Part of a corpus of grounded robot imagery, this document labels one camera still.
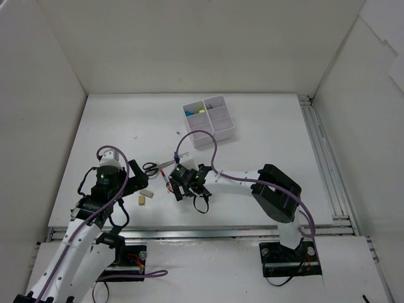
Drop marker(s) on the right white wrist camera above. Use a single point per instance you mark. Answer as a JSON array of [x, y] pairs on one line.
[[184, 159]]

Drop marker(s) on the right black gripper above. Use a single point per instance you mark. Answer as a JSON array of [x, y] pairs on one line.
[[178, 185]]

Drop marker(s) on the aluminium rail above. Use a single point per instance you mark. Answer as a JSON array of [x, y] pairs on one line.
[[189, 233], [335, 191]]

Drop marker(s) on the aluminium right rail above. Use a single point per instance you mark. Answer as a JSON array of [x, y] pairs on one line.
[[335, 191]]

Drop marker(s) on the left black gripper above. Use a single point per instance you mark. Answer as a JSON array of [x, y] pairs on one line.
[[132, 178]]

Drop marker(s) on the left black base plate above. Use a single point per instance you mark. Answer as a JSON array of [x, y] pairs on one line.
[[130, 267]]

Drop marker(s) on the white left compartment organizer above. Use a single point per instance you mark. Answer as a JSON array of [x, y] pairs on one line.
[[198, 122]]

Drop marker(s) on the tan eraser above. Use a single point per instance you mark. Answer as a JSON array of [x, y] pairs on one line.
[[142, 200]]

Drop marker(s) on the red gel pen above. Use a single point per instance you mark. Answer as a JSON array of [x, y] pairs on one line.
[[166, 180]]

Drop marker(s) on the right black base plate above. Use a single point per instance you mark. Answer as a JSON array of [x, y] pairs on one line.
[[278, 261]]

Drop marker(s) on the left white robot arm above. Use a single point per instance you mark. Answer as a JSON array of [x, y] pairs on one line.
[[86, 250]]

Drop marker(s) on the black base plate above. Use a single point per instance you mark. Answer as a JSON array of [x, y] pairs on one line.
[[130, 267], [278, 261]]

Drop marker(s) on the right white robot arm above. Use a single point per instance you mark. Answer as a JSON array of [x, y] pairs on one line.
[[275, 192]]

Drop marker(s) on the grey white eraser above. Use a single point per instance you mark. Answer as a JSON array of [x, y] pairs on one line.
[[147, 193]]

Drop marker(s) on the aluminium front rail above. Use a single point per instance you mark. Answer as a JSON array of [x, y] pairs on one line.
[[189, 233]]

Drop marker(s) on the black handled scissors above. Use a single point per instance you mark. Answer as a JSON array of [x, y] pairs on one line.
[[152, 168]]

